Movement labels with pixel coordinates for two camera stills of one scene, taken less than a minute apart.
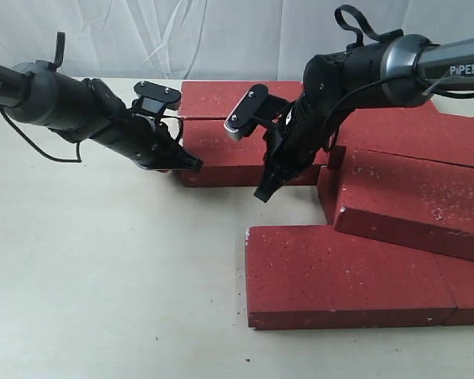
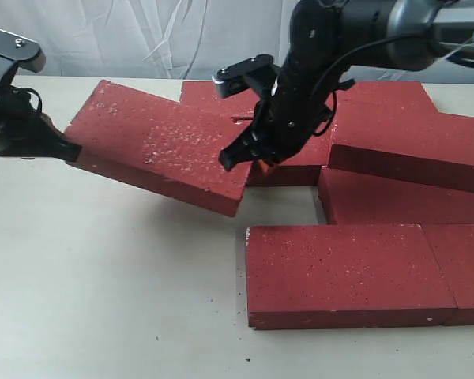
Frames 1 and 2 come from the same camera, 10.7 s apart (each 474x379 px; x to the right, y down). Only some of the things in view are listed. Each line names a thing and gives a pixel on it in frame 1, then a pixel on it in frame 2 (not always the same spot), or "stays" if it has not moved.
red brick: [439, 208] to [171, 144]
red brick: [468, 282] stays
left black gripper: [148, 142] to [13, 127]
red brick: [315, 276] stays
